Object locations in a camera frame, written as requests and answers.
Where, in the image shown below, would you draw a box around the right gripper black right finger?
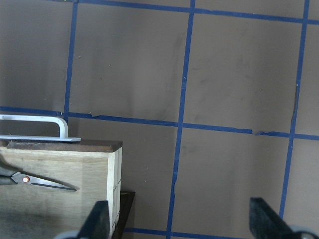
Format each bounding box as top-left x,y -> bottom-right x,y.
249,198 -> 292,239

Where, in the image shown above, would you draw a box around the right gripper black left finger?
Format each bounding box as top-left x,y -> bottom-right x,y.
77,201 -> 110,239

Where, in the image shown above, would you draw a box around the light wooden drawer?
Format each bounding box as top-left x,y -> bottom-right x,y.
0,115 -> 123,239

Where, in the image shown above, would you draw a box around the orange grey scissors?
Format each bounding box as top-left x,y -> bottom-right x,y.
0,155 -> 80,192

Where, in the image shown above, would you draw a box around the brown paper table mat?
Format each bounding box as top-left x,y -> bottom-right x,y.
0,0 -> 319,239

